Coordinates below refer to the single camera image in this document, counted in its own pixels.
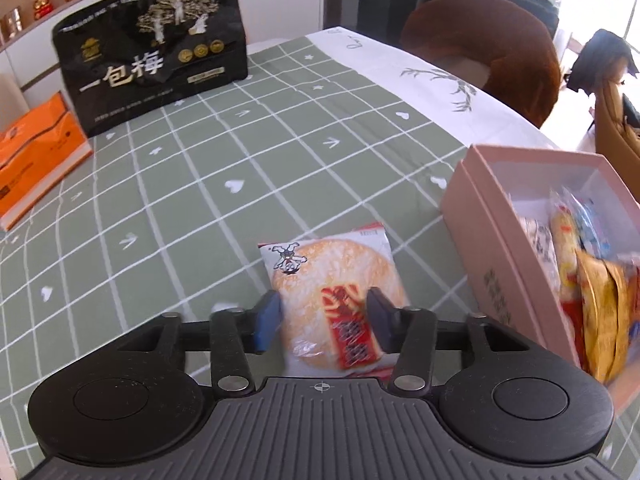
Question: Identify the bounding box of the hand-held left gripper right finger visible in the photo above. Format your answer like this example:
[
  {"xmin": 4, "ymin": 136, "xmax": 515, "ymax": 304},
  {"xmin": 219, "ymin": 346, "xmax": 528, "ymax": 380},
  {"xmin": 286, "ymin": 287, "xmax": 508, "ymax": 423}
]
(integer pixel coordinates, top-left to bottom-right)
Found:
[{"xmin": 366, "ymin": 287, "xmax": 538, "ymax": 395}]

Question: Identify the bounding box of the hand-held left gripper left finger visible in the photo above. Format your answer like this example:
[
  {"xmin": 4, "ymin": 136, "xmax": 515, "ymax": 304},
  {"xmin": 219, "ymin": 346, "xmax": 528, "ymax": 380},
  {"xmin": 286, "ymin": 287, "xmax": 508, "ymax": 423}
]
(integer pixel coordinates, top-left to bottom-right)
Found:
[{"xmin": 112, "ymin": 290, "xmax": 282, "ymax": 395}]

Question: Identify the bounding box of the yellow foil snack packet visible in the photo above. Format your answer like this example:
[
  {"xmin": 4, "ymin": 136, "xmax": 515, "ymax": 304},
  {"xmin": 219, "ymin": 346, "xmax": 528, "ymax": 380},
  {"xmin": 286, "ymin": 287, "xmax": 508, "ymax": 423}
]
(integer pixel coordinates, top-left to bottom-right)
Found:
[{"xmin": 575, "ymin": 250, "xmax": 640, "ymax": 386}]

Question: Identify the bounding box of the brown upholstered chair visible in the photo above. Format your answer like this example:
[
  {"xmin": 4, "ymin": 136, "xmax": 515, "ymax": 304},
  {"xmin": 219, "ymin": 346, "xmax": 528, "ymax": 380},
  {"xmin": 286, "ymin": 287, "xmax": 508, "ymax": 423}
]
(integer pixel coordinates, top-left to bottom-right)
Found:
[{"xmin": 400, "ymin": 0, "xmax": 562, "ymax": 128}]

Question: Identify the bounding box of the large black snack bag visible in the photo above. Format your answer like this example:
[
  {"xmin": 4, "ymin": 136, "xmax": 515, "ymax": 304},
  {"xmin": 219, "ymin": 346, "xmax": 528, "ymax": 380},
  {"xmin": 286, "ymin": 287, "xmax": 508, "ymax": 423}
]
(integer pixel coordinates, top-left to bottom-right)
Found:
[{"xmin": 51, "ymin": 0, "xmax": 249, "ymax": 138}]

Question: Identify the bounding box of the white rice cracker packet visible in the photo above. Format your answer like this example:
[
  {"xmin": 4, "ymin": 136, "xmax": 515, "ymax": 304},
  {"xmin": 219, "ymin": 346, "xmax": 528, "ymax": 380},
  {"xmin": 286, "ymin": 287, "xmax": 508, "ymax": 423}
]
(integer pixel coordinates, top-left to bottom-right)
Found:
[{"xmin": 257, "ymin": 222, "xmax": 411, "ymax": 378}]

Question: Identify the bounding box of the green checked tablecloth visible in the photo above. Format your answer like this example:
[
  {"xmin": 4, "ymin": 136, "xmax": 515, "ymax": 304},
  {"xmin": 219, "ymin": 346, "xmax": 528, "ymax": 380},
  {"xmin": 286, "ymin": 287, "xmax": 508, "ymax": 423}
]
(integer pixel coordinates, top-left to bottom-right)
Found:
[{"xmin": 0, "ymin": 26, "xmax": 640, "ymax": 480}]

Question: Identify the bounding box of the pink cardboard box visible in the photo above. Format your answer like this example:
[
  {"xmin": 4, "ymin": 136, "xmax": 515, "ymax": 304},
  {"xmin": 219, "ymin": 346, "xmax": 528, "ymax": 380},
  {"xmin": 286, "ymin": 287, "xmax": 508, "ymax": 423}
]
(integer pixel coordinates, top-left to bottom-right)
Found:
[{"xmin": 440, "ymin": 144, "xmax": 640, "ymax": 418}]

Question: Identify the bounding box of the orange cardboard box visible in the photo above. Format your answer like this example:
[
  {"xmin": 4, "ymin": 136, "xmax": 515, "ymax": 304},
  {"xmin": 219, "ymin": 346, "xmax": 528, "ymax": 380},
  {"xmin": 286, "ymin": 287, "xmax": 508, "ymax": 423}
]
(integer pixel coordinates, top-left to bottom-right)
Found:
[{"xmin": 0, "ymin": 91, "xmax": 95, "ymax": 232}]

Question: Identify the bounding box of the blue cartoon snack packet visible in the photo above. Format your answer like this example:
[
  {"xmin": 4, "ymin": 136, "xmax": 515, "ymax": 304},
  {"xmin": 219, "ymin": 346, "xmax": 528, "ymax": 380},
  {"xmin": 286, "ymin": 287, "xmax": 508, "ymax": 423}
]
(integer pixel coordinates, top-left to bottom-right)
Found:
[{"xmin": 570, "ymin": 199, "xmax": 613, "ymax": 261}]

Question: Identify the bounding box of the black cloth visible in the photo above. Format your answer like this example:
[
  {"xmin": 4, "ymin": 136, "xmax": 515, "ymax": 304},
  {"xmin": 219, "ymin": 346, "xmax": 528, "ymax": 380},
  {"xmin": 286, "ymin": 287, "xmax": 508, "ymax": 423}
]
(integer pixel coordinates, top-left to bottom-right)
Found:
[{"xmin": 570, "ymin": 29, "xmax": 640, "ymax": 96}]

